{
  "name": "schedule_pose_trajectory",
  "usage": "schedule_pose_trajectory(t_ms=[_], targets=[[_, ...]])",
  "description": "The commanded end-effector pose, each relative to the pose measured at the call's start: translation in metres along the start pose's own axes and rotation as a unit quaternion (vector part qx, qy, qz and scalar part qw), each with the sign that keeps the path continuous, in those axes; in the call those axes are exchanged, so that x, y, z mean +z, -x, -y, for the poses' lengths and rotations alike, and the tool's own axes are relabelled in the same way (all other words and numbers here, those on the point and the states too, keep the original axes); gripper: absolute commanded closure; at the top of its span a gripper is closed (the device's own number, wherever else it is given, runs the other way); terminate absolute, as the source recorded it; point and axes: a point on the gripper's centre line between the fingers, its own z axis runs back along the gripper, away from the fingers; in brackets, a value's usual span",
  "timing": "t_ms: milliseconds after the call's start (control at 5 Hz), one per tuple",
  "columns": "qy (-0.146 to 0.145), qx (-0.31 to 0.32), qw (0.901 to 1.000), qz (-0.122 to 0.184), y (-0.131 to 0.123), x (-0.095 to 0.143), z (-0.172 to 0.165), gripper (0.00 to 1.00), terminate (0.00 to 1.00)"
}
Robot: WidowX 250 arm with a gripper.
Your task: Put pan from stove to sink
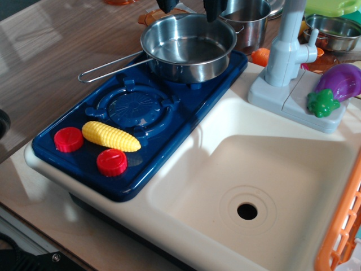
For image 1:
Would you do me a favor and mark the red stove knob right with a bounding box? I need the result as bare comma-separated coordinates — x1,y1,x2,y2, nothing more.
96,149,128,177

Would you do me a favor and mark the steel pan with wire handle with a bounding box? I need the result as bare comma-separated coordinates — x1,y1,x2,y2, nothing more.
77,12,238,84

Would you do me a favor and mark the green plastic lid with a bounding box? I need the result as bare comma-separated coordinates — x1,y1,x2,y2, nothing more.
305,0,360,17

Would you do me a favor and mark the orange dish rack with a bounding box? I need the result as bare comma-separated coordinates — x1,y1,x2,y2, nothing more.
314,167,360,270

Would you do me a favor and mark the transparent orange toy pot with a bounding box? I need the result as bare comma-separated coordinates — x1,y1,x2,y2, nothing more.
138,8,188,26

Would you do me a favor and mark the tall steel pot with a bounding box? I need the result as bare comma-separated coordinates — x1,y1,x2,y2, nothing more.
219,0,271,55

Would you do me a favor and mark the blue toy stove top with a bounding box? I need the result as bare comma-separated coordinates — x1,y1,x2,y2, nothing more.
32,51,248,202

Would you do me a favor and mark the yellow toy corn cob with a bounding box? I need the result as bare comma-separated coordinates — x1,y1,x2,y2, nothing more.
81,121,142,152

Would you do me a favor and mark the red stove knob left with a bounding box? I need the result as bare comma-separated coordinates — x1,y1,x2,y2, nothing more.
54,127,84,153

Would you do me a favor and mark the purple toy eggplant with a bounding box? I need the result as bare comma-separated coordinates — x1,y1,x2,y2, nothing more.
307,63,360,118

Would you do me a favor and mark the red stove knob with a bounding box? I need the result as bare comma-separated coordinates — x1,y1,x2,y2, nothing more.
54,127,84,153
96,149,128,177

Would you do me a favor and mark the steel bowl with handles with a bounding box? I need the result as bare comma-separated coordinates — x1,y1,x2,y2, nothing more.
302,14,360,53

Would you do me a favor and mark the orange toy carrot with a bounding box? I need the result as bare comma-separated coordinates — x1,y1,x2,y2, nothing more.
251,48,270,67

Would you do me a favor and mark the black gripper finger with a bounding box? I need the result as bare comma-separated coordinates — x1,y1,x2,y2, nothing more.
203,0,228,22
156,0,179,14

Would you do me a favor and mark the black cable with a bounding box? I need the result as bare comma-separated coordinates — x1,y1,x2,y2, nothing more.
0,109,11,139

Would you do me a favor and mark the cream toy sink unit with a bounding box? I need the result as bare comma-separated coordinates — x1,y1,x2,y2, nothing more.
24,64,360,270

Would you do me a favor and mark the transparent orange lid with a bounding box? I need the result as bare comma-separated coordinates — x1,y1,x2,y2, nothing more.
306,52,340,75

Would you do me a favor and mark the black bracket with screw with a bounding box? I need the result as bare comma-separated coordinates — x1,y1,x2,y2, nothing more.
1,233,85,271

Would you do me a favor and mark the grey toy faucet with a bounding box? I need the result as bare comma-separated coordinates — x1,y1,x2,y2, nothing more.
248,1,349,133

